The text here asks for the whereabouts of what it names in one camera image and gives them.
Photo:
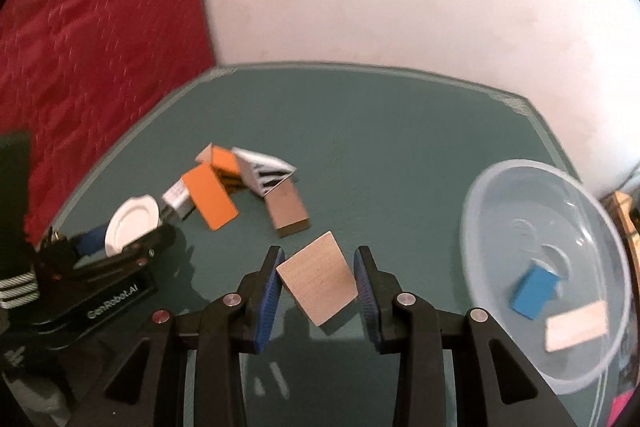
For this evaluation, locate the clear plastic bowl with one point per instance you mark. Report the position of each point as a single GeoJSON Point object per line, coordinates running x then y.
{"type": "Point", "coordinates": [500, 217]}

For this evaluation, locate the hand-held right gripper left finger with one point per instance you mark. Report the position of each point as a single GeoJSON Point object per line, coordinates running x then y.
{"type": "Point", "coordinates": [267, 302]}

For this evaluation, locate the white round lid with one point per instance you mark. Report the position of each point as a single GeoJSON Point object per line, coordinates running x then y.
{"type": "Point", "coordinates": [131, 224]}

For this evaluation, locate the red quilted blanket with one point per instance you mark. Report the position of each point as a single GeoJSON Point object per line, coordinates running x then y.
{"type": "Point", "coordinates": [100, 32]}

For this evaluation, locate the bamboo side table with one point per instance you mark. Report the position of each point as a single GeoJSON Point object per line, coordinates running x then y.
{"type": "Point", "coordinates": [625, 212]}

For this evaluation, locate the small white block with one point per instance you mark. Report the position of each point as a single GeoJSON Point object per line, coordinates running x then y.
{"type": "Point", "coordinates": [175, 196]}

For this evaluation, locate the orange block with black stripes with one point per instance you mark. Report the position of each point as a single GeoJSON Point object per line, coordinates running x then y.
{"type": "Point", "coordinates": [223, 162]}

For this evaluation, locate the green table mat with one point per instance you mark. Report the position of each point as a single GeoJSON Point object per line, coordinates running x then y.
{"type": "Point", "coordinates": [375, 142]}

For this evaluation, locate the light wooden block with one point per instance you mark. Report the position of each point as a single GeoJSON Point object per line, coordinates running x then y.
{"type": "Point", "coordinates": [317, 279]}

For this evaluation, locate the person's left forearm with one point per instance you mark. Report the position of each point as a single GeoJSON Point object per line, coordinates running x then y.
{"type": "Point", "coordinates": [12, 187]}

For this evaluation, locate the pale wooden block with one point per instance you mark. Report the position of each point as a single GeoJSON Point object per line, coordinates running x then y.
{"type": "Point", "coordinates": [575, 327]}

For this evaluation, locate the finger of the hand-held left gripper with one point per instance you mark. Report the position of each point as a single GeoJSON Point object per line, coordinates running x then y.
{"type": "Point", "coordinates": [90, 243]}
{"type": "Point", "coordinates": [145, 249]}

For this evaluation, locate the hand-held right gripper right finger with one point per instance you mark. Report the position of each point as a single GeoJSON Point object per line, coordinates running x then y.
{"type": "Point", "coordinates": [367, 302]}

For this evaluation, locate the blue block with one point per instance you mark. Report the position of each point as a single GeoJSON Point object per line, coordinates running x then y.
{"type": "Point", "coordinates": [532, 294]}

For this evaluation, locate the brown wooden block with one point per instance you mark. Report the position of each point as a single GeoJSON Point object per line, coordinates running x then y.
{"type": "Point", "coordinates": [286, 209]}

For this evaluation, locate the plain orange block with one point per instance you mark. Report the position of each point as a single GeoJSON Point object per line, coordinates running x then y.
{"type": "Point", "coordinates": [210, 197]}

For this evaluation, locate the striped white triangular block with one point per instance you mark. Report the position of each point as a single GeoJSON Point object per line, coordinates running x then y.
{"type": "Point", "coordinates": [262, 172]}

